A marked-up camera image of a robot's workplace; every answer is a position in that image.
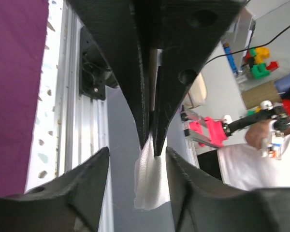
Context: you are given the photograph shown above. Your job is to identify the cardboard box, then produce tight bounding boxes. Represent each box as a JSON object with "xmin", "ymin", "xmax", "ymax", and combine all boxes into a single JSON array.
[{"xmin": 241, "ymin": 81, "xmax": 282, "ymax": 109}]

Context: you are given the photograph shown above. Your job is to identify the pink plastic bracket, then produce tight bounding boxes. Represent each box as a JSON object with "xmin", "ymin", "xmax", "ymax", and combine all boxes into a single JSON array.
[{"xmin": 184, "ymin": 117, "xmax": 230, "ymax": 148}]

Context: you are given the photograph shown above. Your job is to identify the white gauze pad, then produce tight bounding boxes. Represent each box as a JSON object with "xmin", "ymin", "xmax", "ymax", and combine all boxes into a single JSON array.
[{"xmin": 134, "ymin": 134, "xmax": 170, "ymax": 210}]

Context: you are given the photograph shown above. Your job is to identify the operator hand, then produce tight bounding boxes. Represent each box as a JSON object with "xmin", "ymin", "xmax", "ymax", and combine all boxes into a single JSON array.
[{"xmin": 245, "ymin": 120, "xmax": 271, "ymax": 149}]

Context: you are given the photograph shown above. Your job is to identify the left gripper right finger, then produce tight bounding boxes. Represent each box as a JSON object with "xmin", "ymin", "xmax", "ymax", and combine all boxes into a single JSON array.
[{"xmin": 166, "ymin": 147, "xmax": 290, "ymax": 232}]

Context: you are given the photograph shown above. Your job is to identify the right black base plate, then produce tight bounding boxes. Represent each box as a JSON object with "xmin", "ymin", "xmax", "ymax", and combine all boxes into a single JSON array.
[{"xmin": 79, "ymin": 26, "xmax": 118, "ymax": 101}]

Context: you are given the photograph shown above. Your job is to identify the black teleoperation handle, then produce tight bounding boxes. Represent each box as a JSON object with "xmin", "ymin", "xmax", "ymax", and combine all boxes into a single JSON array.
[{"xmin": 222, "ymin": 100, "xmax": 290, "ymax": 159}]

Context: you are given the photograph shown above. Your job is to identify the purple cloth mat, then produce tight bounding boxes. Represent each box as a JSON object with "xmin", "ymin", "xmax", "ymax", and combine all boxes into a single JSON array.
[{"xmin": 0, "ymin": 0, "xmax": 48, "ymax": 197}]

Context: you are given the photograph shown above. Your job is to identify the black wall cable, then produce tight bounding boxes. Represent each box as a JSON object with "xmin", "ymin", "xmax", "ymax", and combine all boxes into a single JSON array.
[{"xmin": 204, "ymin": 19, "xmax": 290, "ymax": 66}]

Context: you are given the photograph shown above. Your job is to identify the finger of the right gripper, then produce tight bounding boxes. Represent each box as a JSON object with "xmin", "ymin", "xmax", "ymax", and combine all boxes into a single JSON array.
[
  {"xmin": 69, "ymin": 0, "xmax": 149, "ymax": 147},
  {"xmin": 135, "ymin": 0, "xmax": 245, "ymax": 156}
]

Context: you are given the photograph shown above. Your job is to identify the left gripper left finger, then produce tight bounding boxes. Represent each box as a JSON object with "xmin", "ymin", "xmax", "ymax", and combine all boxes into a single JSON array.
[{"xmin": 0, "ymin": 147, "xmax": 110, "ymax": 232}]

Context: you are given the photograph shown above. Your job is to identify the colourful plastic blocks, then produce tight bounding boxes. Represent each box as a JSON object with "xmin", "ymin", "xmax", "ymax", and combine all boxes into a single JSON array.
[{"xmin": 222, "ymin": 42, "xmax": 290, "ymax": 116}]

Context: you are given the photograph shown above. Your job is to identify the white operator shirt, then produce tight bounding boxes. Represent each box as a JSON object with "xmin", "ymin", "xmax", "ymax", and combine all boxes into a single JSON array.
[{"xmin": 217, "ymin": 135, "xmax": 290, "ymax": 190}]

